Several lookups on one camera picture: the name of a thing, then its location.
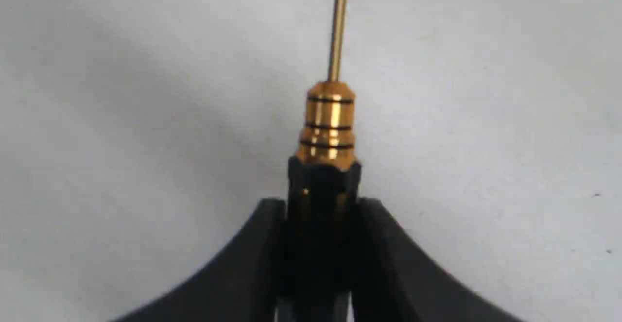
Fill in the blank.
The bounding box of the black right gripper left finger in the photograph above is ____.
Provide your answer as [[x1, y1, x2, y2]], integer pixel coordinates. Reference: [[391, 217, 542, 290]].
[[120, 198, 286, 322]]

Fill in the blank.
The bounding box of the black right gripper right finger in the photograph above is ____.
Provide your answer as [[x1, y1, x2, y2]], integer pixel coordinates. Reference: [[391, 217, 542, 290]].
[[351, 198, 517, 322]]

